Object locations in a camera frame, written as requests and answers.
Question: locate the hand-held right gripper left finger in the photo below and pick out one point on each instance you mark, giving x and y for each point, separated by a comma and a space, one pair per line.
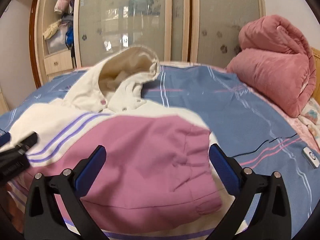
91, 170

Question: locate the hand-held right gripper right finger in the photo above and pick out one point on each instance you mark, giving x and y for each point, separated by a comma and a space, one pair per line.
222, 170

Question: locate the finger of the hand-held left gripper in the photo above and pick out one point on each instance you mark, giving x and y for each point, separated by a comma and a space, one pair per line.
26, 141
4, 139

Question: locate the cream and pink hooded jacket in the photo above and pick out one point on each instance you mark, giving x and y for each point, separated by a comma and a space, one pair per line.
140, 160

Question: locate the grey folded clothes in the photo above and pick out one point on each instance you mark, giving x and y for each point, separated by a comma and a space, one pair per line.
67, 21

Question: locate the light wooden cabinet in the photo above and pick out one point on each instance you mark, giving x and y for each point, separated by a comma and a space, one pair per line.
3, 102

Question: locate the blue striped bed blanket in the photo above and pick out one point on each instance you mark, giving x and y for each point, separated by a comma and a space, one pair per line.
240, 120

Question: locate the wardrobe drawer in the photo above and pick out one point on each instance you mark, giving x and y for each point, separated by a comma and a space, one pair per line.
58, 63

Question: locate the white remote control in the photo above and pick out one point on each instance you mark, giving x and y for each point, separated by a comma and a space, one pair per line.
311, 158

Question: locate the brown wooden door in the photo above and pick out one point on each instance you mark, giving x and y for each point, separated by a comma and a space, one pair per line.
35, 45

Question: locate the clear plastic storage box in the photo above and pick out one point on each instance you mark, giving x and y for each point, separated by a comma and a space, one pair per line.
56, 43

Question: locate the floral pillow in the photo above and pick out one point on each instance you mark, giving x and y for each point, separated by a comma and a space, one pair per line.
311, 117

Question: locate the rolled pink quilt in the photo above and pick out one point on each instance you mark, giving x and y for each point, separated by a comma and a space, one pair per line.
272, 75

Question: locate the light wooden wardrobe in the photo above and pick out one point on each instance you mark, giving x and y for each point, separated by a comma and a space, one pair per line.
41, 30

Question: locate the dark blue bag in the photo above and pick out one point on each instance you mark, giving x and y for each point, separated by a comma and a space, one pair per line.
70, 37

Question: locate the yellow cloth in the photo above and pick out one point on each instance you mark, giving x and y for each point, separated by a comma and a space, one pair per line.
51, 30

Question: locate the wooden headboard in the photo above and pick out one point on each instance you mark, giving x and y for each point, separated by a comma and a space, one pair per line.
315, 70

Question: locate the frosted floral sliding door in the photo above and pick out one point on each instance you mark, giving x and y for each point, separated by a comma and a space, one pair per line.
225, 20
125, 22

